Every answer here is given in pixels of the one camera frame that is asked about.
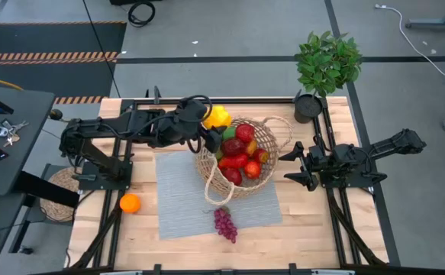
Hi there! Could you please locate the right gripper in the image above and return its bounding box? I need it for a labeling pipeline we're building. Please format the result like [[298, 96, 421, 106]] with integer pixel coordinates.
[[278, 141, 337, 192]]

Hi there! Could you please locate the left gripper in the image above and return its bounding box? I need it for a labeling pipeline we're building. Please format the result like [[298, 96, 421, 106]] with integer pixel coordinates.
[[155, 98, 227, 154]]

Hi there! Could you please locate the dark red oval fruit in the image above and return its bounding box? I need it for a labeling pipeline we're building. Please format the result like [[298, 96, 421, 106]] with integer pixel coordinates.
[[221, 137, 247, 157]]

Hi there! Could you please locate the yellow bell pepper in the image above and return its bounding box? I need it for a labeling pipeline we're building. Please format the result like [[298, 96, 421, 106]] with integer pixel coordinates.
[[202, 105, 233, 131]]

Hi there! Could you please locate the red bell pepper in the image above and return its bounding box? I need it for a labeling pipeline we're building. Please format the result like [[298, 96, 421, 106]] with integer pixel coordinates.
[[217, 154, 250, 170]]

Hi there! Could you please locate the round bright red fruit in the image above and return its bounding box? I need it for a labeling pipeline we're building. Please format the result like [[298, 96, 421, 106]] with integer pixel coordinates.
[[235, 123, 256, 144]]

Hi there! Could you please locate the orange yellow mango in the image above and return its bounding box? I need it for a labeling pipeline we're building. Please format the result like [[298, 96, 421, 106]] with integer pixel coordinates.
[[244, 139, 258, 157]]

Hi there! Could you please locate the small dark red fruit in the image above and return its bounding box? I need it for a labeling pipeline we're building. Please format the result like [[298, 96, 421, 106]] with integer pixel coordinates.
[[252, 147, 270, 164]]

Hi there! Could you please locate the big red apple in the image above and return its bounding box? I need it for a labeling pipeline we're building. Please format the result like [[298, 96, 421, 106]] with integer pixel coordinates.
[[221, 167, 243, 186]]

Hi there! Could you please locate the wicker basket with handles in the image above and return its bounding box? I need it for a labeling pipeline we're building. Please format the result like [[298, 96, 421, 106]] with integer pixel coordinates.
[[194, 115, 294, 206]]

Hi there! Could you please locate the purple grape bunch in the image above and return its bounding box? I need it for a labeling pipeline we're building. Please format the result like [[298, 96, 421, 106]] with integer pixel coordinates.
[[206, 205, 239, 244]]

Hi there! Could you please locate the orange fruit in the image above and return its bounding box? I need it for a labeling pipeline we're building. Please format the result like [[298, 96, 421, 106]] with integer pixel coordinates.
[[119, 192, 142, 215]]

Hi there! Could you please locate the grey woven placemat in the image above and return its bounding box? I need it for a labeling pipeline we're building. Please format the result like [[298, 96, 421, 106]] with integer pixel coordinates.
[[155, 149, 284, 241]]

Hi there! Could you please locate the potted green plant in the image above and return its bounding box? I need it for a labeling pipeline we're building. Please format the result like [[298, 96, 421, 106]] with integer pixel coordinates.
[[293, 30, 363, 125]]

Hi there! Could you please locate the round woven floor mat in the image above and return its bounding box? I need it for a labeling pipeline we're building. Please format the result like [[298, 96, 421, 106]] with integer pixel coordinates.
[[38, 166, 93, 223]]

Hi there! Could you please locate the black hazard striped floor mat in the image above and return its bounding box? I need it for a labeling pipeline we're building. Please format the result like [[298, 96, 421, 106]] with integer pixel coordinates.
[[0, 21, 127, 105]]

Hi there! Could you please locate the black desk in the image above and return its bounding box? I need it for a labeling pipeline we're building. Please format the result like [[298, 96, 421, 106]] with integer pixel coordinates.
[[0, 86, 56, 196]]

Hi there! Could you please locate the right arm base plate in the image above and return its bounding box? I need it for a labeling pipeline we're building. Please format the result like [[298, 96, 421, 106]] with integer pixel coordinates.
[[318, 158, 388, 189]]

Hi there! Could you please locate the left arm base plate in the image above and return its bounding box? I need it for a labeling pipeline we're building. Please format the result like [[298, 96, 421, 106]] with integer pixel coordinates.
[[77, 160, 134, 191]]

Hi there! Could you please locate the coiled black cable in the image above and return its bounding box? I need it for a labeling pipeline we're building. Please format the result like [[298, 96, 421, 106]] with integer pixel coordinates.
[[127, 1, 156, 28]]

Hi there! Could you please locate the white floor cable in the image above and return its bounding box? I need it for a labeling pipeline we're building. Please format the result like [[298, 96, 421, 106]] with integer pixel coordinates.
[[374, 3, 445, 78]]

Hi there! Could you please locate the grey table leg frame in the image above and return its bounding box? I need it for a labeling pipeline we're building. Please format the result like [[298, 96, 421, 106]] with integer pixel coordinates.
[[405, 0, 445, 31]]

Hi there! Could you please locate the yellow cable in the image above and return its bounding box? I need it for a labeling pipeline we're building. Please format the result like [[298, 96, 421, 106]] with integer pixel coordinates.
[[0, 72, 24, 92]]

